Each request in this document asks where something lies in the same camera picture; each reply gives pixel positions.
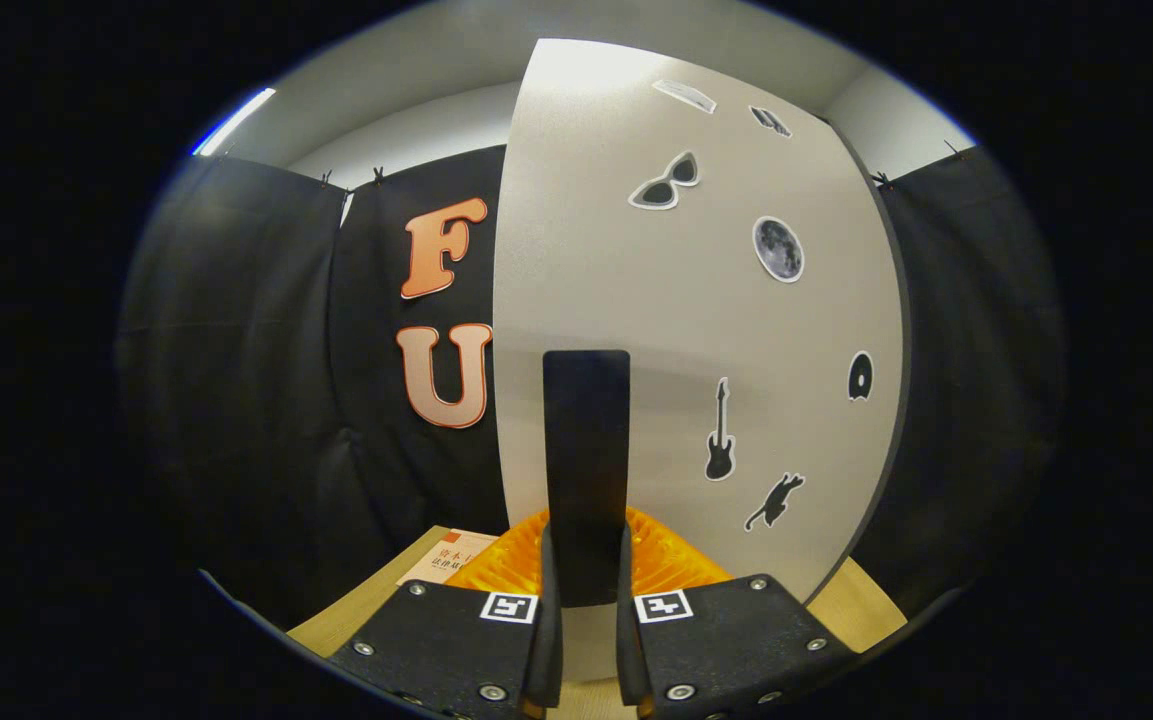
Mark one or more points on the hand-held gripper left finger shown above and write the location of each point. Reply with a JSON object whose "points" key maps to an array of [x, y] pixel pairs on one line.
{"points": [[548, 640]]}

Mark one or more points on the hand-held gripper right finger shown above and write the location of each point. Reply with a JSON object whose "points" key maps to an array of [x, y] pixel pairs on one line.
{"points": [[629, 650]]}

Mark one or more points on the beige shoe cabinet door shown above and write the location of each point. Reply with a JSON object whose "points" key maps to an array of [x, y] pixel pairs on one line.
{"points": [[586, 250]]}

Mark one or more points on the beige paperback book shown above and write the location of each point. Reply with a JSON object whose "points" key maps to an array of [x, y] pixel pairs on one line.
{"points": [[446, 560]]}

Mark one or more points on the black backdrop cloth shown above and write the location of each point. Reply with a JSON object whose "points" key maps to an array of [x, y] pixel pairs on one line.
{"points": [[236, 400]]}

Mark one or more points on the long ceiling light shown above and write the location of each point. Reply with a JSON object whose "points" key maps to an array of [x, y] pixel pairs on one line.
{"points": [[233, 122]]}

